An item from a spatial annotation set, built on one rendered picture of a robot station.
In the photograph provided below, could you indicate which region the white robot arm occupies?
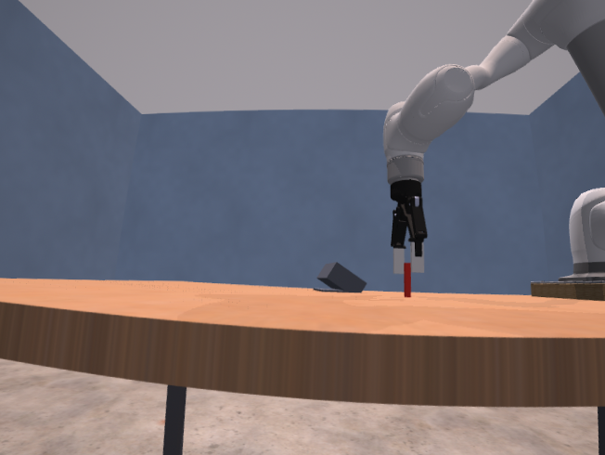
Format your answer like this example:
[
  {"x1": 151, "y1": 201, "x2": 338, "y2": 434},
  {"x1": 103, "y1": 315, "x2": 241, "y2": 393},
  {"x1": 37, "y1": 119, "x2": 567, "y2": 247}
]
[{"x1": 383, "y1": 0, "x2": 605, "y2": 281}]

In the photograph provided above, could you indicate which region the grey square panel with hole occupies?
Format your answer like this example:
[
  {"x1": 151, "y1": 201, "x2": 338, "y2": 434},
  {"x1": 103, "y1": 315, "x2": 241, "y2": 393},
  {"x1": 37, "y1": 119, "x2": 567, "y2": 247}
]
[{"x1": 313, "y1": 262, "x2": 367, "y2": 293}]

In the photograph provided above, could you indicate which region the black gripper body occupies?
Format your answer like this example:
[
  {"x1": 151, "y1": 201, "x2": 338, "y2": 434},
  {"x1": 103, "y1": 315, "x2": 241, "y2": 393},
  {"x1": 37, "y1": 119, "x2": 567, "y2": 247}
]
[{"x1": 391, "y1": 179, "x2": 422, "y2": 215}]

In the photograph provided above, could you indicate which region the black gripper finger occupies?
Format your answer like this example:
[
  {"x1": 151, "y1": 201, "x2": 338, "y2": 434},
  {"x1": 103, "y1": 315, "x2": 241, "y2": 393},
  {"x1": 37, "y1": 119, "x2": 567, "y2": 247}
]
[
  {"x1": 400, "y1": 197, "x2": 428, "y2": 273},
  {"x1": 391, "y1": 207, "x2": 407, "y2": 274}
]

